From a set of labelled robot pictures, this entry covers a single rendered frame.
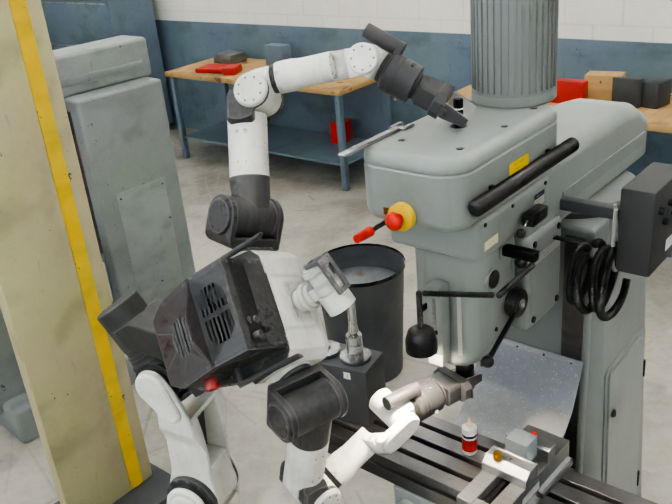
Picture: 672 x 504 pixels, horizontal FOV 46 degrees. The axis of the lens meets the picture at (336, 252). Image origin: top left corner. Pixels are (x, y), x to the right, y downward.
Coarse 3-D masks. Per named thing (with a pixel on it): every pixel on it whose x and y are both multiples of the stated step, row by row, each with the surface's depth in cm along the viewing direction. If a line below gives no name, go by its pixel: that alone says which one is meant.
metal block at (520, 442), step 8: (512, 432) 200; (520, 432) 200; (528, 432) 199; (512, 440) 197; (520, 440) 197; (528, 440) 197; (536, 440) 198; (512, 448) 198; (520, 448) 196; (528, 448) 196; (536, 448) 199; (528, 456) 197
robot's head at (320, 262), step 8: (320, 256) 166; (328, 256) 165; (312, 264) 165; (320, 264) 163; (304, 272) 167; (312, 272) 165; (328, 272) 164; (336, 272) 166; (328, 280) 164; (344, 280) 166; (336, 288) 164; (344, 288) 165
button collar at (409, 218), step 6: (396, 204) 163; (402, 204) 163; (408, 204) 163; (390, 210) 165; (396, 210) 164; (402, 210) 163; (408, 210) 162; (408, 216) 162; (414, 216) 163; (402, 222) 164; (408, 222) 163; (414, 222) 164; (402, 228) 165; (408, 228) 164
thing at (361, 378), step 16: (336, 352) 231; (368, 352) 229; (336, 368) 227; (352, 368) 225; (368, 368) 224; (352, 384) 226; (368, 384) 225; (384, 384) 235; (352, 400) 229; (368, 400) 226; (352, 416) 232; (368, 416) 229
